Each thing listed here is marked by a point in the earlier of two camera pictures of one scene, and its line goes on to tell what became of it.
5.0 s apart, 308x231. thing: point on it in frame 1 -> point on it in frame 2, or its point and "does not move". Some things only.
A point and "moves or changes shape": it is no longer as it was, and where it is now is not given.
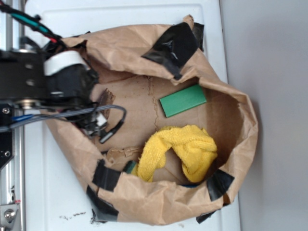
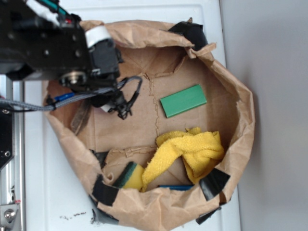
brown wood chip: x=107 y=98 moves or changes shape
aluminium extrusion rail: x=12 y=183 does not move
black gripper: x=70 y=81 -> x=105 y=56
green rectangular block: x=183 y=100 does not move
